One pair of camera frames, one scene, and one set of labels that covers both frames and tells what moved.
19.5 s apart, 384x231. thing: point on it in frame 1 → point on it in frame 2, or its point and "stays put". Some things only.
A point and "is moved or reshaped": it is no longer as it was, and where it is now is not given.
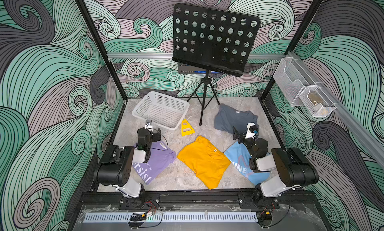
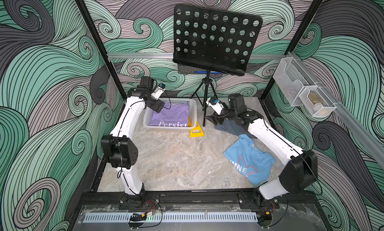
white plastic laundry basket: x=166 y=112 is moved or reshaped
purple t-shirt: x=161 y=156 → x=173 y=114
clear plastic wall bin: x=300 y=89 stays put
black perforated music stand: x=212 y=39 stays put
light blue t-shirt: x=239 y=157 stays put
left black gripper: x=157 y=136 → x=159 y=106
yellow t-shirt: x=207 y=161 → x=189 y=122
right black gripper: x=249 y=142 → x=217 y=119
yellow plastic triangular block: x=186 y=128 → x=197 y=127
